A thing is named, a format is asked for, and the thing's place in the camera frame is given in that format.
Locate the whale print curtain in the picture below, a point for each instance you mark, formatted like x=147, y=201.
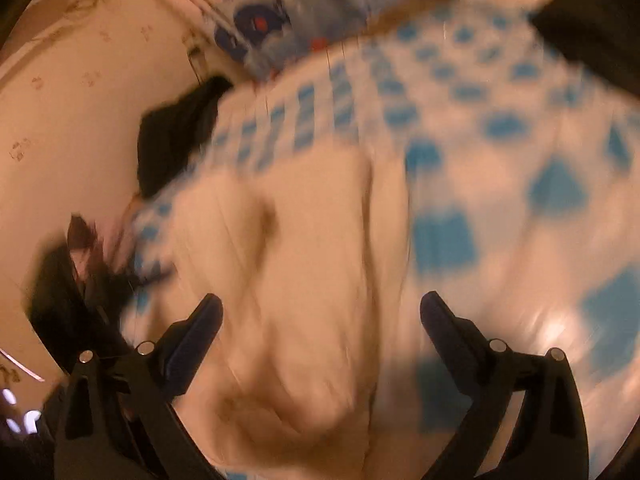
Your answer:
x=325, y=5

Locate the brown knitted garment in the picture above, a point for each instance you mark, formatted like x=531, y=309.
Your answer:
x=399, y=14

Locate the white quilted jacket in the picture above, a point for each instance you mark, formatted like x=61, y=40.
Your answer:
x=306, y=258

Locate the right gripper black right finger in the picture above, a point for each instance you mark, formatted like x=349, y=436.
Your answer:
x=525, y=420

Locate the black jacket by headboard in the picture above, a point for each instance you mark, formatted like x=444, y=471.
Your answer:
x=170, y=134

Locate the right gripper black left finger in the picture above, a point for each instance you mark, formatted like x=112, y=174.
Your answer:
x=117, y=419

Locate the dark garment right side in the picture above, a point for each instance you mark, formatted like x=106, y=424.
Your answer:
x=601, y=34

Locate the blue white checkered storage bag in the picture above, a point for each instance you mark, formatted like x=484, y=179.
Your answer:
x=522, y=174

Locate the pink brown bedding pile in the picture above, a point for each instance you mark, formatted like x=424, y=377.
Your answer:
x=99, y=246

